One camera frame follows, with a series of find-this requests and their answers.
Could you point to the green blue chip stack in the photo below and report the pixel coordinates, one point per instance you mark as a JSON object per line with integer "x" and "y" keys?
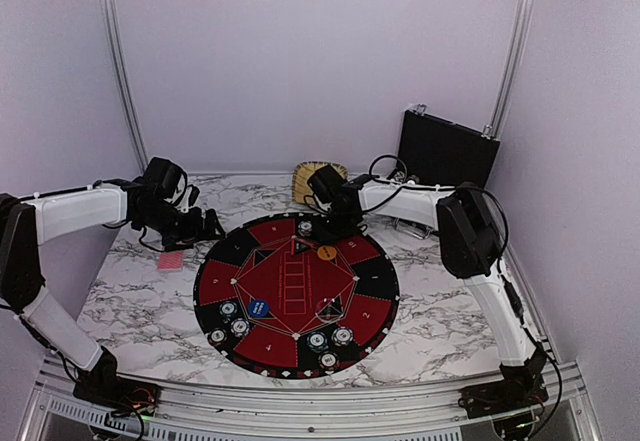
{"x": 228, "y": 310}
{"x": 317, "y": 342}

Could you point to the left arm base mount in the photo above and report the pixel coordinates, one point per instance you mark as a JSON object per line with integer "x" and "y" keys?
{"x": 124, "y": 397}

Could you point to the clear round dealer button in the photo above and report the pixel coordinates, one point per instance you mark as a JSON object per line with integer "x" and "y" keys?
{"x": 329, "y": 309}

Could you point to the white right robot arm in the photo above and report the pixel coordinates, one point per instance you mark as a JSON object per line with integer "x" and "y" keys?
{"x": 471, "y": 248}

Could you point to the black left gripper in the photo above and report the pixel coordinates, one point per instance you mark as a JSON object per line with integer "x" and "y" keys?
{"x": 193, "y": 232}

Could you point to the blue small blind button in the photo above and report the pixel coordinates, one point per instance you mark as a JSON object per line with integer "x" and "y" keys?
{"x": 258, "y": 308}

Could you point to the aluminium frame post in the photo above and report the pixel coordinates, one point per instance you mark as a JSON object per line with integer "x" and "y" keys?
{"x": 515, "y": 52}
{"x": 109, "y": 9}

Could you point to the right aluminium frame post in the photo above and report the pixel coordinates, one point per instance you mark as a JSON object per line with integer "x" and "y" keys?
{"x": 515, "y": 52}

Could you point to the round red black poker mat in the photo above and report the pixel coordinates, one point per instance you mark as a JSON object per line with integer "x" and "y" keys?
{"x": 254, "y": 261}

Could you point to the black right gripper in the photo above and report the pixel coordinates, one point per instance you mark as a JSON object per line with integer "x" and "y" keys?
{"x": 324, "y": 239}

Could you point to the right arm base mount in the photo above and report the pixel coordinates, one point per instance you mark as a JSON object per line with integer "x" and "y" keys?
{"x": 511, "y": 408}

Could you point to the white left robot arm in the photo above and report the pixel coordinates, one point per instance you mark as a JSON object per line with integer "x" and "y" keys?
{"x": 67, "y": 231}

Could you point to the black poker chip case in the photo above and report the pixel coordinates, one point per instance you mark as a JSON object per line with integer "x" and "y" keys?
{"x": 436, "y": 151}

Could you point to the black triangular all-in marker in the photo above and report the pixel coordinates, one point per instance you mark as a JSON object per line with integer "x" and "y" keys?
{"x": 298, "y": 247}

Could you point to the woven bamboo tray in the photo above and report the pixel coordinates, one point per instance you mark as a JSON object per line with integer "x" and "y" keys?
{"x": 302, "y": 173}

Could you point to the left aluminium frame post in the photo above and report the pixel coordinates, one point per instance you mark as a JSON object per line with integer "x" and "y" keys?
{"x": 109, "y": 9}

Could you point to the red black chip stack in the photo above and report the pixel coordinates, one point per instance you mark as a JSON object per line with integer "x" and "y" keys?
{"x": 217, "y": 337}
{"x": 328, "y": 361}

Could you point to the red playing card deck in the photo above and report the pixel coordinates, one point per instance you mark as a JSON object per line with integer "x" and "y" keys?
{"x": 170, "y": 261}

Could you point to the orange big blind button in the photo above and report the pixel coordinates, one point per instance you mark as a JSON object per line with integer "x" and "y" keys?
{"x": 327, "y": 252}

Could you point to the aluminium front rail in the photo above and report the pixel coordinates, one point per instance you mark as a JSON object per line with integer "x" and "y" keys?
{"x": 208, "y": 412}

